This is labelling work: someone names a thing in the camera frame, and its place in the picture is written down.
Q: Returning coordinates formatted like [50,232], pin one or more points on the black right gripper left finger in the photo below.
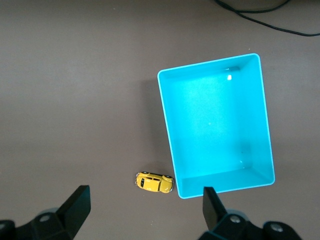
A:
[72,212]

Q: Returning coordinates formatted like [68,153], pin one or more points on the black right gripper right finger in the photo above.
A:
[215,220]

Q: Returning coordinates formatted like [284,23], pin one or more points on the yellow beetle toy car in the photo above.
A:
[152,183]

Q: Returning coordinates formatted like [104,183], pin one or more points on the turquoise plastic bin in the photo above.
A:
[215,125]

